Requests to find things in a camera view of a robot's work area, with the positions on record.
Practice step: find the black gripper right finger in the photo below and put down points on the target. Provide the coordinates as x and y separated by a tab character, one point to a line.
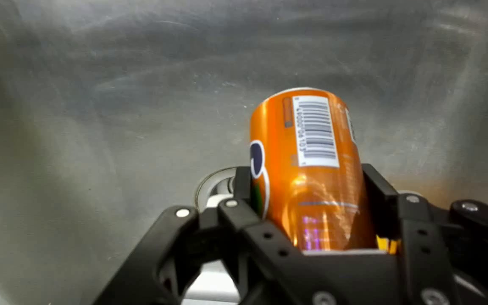
442	252

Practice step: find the stainless steel double sink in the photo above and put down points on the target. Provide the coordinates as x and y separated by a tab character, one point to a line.
111	110

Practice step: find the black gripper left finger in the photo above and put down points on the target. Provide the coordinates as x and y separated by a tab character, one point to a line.
262	266

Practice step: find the orange soda can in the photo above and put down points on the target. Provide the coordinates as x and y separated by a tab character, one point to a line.
306	172

